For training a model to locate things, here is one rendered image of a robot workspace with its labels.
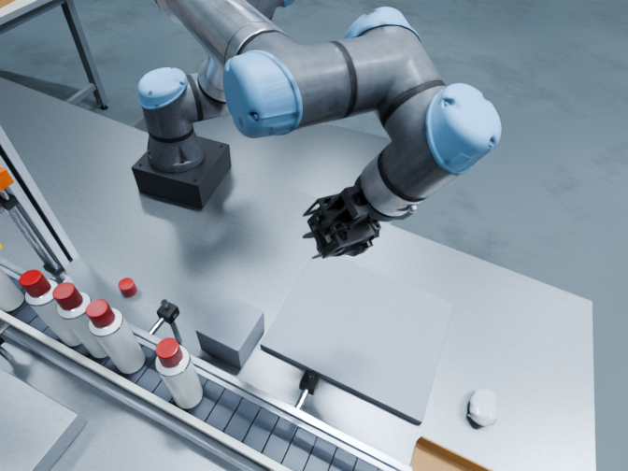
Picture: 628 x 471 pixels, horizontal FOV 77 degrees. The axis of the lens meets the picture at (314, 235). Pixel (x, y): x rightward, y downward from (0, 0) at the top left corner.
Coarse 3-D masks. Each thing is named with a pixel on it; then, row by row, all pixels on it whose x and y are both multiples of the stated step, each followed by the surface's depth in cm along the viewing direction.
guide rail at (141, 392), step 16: (16, 320) 77; (32, 336) 76; (48, 336) 75; (64, 352) 73; (96, 368) 72; (128, 384) 70; (160, 400) 69; (176, 416) 68; (192, 416) 68; (208, 432) 66; (240, 448) 65; (272, 464) 64
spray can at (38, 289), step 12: (24, 276) 64; (36, 276) 64; (24, 288) 63; (36, 288) 64; (48, 288) 66; (36, 300) 65; (48, 300) 66; (36, 312) 68; (48, 312) 67; (48, 324) 71; (60, 324) 71; (60, 336) 74; (72, 336) 75
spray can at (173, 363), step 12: (156, 348) 58; (168, 348) 58; (180, 348) 62; (156, 360) 61; (168, 360) 58; (180, 360) 60; (168, 372) 60; (180, 372) 60; (192, 372) 64; (168, 384) 63; (180, 384) 63; (192, 384) 66; (180, 396) 66; (192, 396) 68
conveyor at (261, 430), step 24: (24, 312) 81; (72, 360) 80; (96, 360) 76; (144, 384) 74; (216, 384) 75; (192, 408) 72; (216, 408) 72; (240, 408) 73; (264, 408) 73; (240, 432) 70; (264, 432) 70; (288, 432) 71; (288, 456) 68; (312, 456) 69; (336, 456) 69
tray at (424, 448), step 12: (420, 444) 75; (432, 444) 73; (420, 456) 74; (432, 456) 74; (444, 456) 74; (456, 456) 72; (420, 468) 73; (432, 468) 73; (444, 468) 73; (456, 468) 73; (468, 468) 73; (480, 468) 71
